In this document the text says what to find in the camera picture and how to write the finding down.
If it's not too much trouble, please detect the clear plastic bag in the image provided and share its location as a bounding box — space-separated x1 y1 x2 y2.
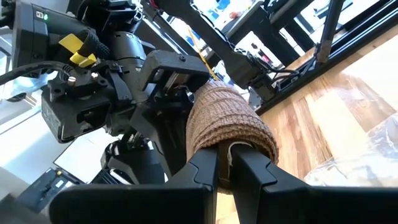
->
303 113 398 188

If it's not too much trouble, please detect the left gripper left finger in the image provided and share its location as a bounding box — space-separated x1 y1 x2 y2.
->
49 147 219 224

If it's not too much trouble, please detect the black flat electronic device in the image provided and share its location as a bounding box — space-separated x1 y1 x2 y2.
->
16 167 85 216

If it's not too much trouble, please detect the yellow cable strap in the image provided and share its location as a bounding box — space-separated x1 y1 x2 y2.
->
58 33 98 69

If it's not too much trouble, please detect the tan elastic bandage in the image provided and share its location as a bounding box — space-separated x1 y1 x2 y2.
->
185 80 280 191

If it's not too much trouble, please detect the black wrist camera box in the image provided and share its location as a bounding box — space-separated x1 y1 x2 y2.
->
40 88 113 144

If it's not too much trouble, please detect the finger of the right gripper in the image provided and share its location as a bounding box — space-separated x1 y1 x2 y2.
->
133 93 194 177

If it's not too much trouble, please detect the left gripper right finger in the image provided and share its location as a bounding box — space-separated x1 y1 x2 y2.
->
230 145 398 224

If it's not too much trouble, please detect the yellow hanging cable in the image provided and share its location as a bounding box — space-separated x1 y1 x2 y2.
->
186 27 220 82

